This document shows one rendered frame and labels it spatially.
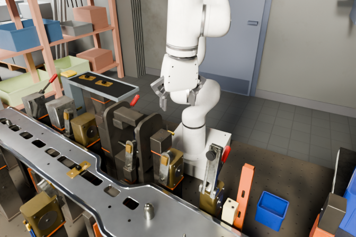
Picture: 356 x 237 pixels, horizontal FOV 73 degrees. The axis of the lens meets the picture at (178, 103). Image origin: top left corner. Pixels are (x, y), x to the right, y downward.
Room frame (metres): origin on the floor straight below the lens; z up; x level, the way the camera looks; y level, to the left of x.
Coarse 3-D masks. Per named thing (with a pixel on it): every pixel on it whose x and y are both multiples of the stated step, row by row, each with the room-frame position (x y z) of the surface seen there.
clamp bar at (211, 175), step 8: (216, 144) 0.54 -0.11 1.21; (208, 152) 0.51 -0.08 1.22; (216, 152) 0.52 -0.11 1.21; (208, 160) 0.53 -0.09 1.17; (216, 160) 0.52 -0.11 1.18; (208, 168) 0.53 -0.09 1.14; (216, 168) 0.51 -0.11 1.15; (208, 176) 0.53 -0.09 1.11; (216, 176) 0.51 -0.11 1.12; (216, 184) 0.51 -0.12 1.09
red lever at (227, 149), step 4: (224, 148) 0.61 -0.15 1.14; (228, 148) 0.61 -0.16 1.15; (224, 152) 0.60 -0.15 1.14; (228, 152) 0.60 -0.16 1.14; (224, 156) 0.59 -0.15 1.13; (224, 160) 0.58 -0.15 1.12; (220, 164) 0.57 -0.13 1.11; (220, 168) 0.56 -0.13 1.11; (208, 184) 0.52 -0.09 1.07; (208, 188) 0.51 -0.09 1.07
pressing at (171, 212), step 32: (0, 128) 0.92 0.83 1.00; (32, 128) 0.92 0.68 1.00; (32, 160) 0.71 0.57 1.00; (96, 160) 0.71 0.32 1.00; (64, 192) 0.56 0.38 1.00; (96, 192) 0.56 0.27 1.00; (128, 192) 0.56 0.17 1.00; (160, 192) 0.56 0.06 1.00; (128, 224) 0.44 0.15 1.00; (160, 224) 0.44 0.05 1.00; (192, 224) 0.44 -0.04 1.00; (224, 224) 0.44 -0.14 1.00
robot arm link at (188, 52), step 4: (168, 44) 0.61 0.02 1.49; (168, 48) 0.61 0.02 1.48; (172, 48) 0.60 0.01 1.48; (176, 48) 0.59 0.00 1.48; (180, 48) 0.59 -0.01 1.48; (184, 48) 0.59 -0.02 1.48; (188, 48) 0.59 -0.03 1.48; (192, 48) 0.60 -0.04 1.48; (196, 48) 0.61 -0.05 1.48; (168, 52) 0.61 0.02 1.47; (172, 52) 0.60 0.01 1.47; (176, 52) 0.59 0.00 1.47; (180, 52) 0.59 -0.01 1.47; (184, 52) 0.59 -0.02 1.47; (188, 52) 0.59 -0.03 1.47; (192, 52) 0.60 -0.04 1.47; (196, 52) 0.61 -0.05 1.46; (176, 56) 0.59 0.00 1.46; (180, 56) 0.59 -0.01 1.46; (184, 56) 0.59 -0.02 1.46; (188, 56) 0.59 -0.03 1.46
